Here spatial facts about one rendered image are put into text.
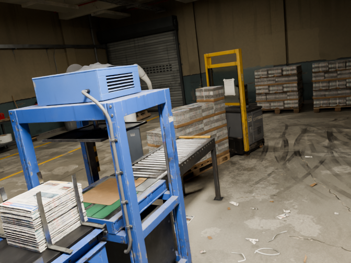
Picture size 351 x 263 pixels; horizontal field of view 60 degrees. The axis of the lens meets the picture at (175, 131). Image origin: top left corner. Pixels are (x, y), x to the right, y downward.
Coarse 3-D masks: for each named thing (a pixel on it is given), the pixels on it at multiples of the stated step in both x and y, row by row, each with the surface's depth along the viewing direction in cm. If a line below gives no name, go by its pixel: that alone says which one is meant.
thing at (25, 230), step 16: (32, 192) 187; (48, 192) 184; (64, 192) 181; (80, 192) 192; (0, 208) 174; (16, 208) 166; (32, 208) 163; (48, 208) 170; (64, 208) 181; (16, 224) 171; (32, 224) 162; (48, 224) 171; (64, 224) 181; (80, 224) 192; (16, 240) 174; (32, 240) 166
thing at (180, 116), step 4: (172, 112) 436; (176, 112) 433; (180, 112) 437; (184, 112) 443; (188, 112) 448; (176, 116) 434; (180, 116) 439; (184, 116) 444; (188, 116) 449; (176, 120) 434; (180, 120) 439; (184, 120) 445; (188, 120) 450; (176, 124) 435
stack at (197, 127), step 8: (208, 120) 485; (160, 128) 452; (176, 128) 439; (184, 128) 448; (192, 128) 460; (200, 128) 472; (208, 128) 486; (152, 136) 437; (160, 136) 422; (176, 136) 437; (216, 136) 501; (160, 144) 427; (216, 144) 502; (216, 152) 504; (200, 160) 477; (208, 168) 494; (184, 176) 473; (192, 176) 466
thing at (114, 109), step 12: (108, 108) 174; (120, 108) 176; (120, 120) 176; (108, 132) 178; (120, 132) 176; (120, 144) 176; (120, 156) 178; (120, 168) 180; (132, 180) 186; (132, 192) 185; (132, 204) 185; (132, 216) 186; (132, 228) 188; (132, 240) 191; (132, 252) 194; (144, 252) 196
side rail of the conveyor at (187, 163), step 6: (210, 138) 367; (204, 144) 345; (210, 144) 358; (198, 150) 326; (204, 150) 340; (210, 150) 357; (186, 156) 308; (192, 156) 312; (198, 156) 326; (204, 156) 340; (180, 162) 291; (186, 162) 299; (192, 162) 311; (180, 168) 287; (186, 168) 299; (162, 174) 264; (180, 174) 287; (168, 186) 266
